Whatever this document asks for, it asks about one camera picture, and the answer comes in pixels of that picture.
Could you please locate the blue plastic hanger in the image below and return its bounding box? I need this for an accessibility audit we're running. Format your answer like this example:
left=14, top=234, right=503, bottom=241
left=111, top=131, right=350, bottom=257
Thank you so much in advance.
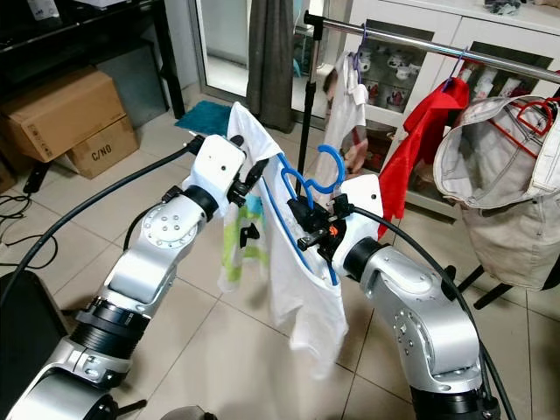
left=262, top=144, right=347, bottom=288

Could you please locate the white shirt with green print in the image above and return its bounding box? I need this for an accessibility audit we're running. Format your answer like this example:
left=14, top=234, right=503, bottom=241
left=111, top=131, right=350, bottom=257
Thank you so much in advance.
left=217, top=102, right=351, bottom=382

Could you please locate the purple plastic hanger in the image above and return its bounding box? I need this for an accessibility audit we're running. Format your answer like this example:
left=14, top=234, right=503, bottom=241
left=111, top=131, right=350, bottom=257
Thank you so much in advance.
left=350, top=22, right=370, bottom=84
left=444, top=48, right=478, bottom=93

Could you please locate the red plastic hanger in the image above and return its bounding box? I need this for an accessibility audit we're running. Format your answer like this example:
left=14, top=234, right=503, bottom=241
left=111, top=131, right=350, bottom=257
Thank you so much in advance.
left=486, top=98, right=560, bottom=158

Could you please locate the teal floor mat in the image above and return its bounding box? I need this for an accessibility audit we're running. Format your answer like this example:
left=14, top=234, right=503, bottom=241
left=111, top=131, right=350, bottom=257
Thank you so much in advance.
left=175, top=99, right=233, bottom=138

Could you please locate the white polo shirt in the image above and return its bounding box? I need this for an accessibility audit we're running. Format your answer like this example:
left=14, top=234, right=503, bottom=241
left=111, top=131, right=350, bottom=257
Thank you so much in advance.
left=324, top=51, right=375, bottom=176

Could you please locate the grey curtain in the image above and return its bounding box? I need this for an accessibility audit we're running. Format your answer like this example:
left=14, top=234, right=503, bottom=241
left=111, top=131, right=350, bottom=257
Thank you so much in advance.
left=247, top=0, right=297, bottom=134

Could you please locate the red polo shirt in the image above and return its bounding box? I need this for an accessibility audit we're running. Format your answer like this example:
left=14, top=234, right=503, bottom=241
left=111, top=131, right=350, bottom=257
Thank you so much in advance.
left=378, top=77, right=472, bottom=239

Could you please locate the glass balcony door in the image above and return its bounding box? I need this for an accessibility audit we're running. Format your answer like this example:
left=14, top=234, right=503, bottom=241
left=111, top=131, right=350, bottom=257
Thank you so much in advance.
left=194, top=0, right=316, bottom=123

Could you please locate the grey panel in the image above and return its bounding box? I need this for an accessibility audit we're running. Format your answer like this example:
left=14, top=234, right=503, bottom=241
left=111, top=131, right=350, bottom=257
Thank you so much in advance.
left=92, top=44, right=170, bottom=130

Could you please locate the beige jacket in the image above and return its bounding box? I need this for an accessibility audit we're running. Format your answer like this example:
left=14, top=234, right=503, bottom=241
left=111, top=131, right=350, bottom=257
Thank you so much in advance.
left=433, top=94, right=560, bottom=291

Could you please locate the black clothes rack silver rod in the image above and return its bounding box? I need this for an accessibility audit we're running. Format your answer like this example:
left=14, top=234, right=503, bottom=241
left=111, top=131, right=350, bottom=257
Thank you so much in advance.
left=297, top=10, right=560, bottom=309

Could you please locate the large brown cardboard box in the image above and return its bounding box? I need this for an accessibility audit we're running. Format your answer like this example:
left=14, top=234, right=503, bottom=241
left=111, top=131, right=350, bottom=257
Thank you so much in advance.
left=2, top=66, right=128, bottom=163

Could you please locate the black power adapter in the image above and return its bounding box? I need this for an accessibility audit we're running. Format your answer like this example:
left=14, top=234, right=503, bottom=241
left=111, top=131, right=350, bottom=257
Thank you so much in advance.
left=24, top=162, right=53, bottom=195

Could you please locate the black desk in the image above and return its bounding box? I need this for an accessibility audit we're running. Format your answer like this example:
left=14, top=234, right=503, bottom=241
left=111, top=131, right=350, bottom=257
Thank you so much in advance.
left=0, top=0, right=186, bottom=119

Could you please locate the white display cabinet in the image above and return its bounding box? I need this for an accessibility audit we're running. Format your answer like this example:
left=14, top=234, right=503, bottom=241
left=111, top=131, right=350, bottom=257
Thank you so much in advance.
left=315, top=0, right=560, bottom=220

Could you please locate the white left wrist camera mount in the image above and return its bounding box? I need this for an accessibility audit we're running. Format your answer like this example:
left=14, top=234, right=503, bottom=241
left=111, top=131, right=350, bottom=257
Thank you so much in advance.
left=188, top=134, right=248, bottom=207

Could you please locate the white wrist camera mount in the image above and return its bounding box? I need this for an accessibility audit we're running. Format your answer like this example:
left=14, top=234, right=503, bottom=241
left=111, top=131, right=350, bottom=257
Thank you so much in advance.
left=188, top=134, right=248, bottom=207
left=332, top=173, right=382, bottom=256

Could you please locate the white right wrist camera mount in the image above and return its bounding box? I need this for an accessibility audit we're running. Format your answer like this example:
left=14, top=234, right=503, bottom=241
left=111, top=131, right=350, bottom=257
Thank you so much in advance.
left=332, top=173, right=382, bottom=256

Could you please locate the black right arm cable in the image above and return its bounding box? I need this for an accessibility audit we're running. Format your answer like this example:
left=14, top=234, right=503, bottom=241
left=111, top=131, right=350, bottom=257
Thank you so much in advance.
left=350, top=206, right=517, bottom=420

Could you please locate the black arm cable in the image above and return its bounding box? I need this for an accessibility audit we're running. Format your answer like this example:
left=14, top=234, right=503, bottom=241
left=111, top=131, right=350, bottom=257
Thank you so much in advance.
left=0, top=136, right=204, bottom=303
left=350, top=206, right=517, bottom=420

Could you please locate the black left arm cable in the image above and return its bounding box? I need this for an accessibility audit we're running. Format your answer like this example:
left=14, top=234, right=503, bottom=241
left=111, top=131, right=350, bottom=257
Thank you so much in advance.
left=0, top=136, right=204, bottom=303

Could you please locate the thin black floor cable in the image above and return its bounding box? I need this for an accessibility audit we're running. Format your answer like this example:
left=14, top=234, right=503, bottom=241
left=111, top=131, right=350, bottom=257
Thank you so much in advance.
left=0, top=192, right=38, bottom=220

